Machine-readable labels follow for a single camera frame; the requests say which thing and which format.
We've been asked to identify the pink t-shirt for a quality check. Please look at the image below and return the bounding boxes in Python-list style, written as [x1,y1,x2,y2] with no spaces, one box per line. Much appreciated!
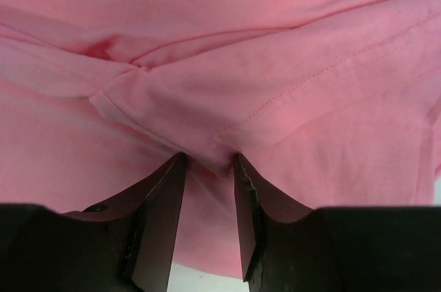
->
[1,0,440,278]

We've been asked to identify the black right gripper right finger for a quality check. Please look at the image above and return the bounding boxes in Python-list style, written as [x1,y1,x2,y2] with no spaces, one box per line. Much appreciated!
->
[234,154,340,291]

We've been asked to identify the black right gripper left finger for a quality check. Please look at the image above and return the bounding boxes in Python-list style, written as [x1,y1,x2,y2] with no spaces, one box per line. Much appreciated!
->
[65,153,187,291]

